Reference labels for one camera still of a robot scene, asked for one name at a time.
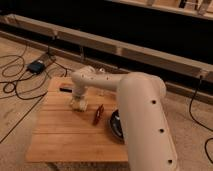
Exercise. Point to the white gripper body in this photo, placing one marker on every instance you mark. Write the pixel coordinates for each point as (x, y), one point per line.
(79, 92)

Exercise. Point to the small red brown object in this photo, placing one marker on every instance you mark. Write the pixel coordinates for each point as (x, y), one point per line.
(98, 114)

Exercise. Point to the small black bar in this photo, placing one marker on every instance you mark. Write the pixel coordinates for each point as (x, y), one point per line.
(65, 90)

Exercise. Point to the long wooden beam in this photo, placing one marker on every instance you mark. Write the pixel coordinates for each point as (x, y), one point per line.
(148, 56)

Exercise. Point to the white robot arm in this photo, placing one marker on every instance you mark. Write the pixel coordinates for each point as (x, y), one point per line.
(146, 133)

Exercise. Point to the blue power adapter box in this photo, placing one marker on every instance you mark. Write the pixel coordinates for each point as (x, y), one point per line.
(36, 67)

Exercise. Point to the black round plate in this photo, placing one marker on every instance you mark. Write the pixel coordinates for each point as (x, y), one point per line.
(115, 126)

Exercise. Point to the white sponge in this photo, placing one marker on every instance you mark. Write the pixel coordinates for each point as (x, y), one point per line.
(79, 104)

